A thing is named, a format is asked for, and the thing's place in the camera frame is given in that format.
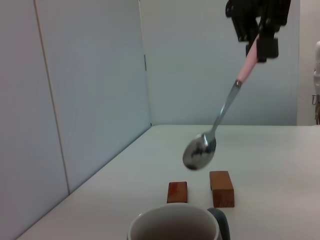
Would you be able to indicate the white background equipment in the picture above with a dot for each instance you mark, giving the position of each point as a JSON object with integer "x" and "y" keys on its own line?
{"x": 317, "y": 80}

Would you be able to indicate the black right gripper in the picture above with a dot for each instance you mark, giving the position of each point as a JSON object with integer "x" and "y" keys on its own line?
{"x": 260, "y": 7}

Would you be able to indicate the tall light wooden block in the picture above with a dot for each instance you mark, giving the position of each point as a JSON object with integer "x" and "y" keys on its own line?
{"x": 222, "y": 190}

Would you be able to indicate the grey ceramic cup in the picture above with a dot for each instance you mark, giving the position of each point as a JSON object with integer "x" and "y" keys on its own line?
{"x": 175, "y": 222}

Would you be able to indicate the flat dark wooden block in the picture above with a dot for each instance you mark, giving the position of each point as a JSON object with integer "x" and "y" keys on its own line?
{"x": 177, "y": 192}

